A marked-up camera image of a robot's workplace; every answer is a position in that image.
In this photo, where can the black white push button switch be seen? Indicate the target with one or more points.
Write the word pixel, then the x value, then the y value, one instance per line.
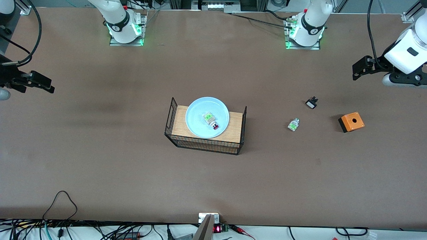
pixel 311 103

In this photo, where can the light blue round plate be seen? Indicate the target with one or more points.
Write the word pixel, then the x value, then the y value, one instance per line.
pixel 196 125

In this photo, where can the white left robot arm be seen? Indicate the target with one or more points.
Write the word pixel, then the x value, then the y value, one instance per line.
pixel 407 50

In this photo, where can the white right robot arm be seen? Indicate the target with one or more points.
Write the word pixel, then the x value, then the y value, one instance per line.
pixel 116 20

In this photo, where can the black power adapter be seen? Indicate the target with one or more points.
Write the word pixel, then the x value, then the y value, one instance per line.
pixel 128 236

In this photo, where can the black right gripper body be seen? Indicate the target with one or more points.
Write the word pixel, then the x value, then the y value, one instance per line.
pixel 7 76

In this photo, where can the silver metal bracket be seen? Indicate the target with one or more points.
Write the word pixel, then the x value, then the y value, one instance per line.
pixel 202 217

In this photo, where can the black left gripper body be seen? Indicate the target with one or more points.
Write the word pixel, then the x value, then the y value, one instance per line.
pixel 379 64

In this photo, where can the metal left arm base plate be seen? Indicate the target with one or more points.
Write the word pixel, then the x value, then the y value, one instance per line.
pixel 302 47

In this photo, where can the aluminium frame with power strip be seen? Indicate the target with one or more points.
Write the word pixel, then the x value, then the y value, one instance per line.
pixel 220 6

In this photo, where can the aluminium corner post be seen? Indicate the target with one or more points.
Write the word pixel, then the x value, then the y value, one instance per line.
pixel 408 16
pixel 23 9

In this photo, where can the green push button switch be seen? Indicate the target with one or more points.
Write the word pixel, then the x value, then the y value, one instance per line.
pixel 293 125

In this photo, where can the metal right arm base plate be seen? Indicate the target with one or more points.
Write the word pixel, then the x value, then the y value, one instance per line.
pixel 144 23

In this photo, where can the red push button switch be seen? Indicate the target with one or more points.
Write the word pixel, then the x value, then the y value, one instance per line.
pixel 210 120

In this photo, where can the grey metal mounting bar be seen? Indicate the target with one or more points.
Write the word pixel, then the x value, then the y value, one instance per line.
pixel 204 231

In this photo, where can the red digit display module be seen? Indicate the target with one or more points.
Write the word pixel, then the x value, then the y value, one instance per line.
pixel 217 229

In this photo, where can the orange button enclosure box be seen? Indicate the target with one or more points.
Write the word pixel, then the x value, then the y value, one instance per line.
pixel 353 121

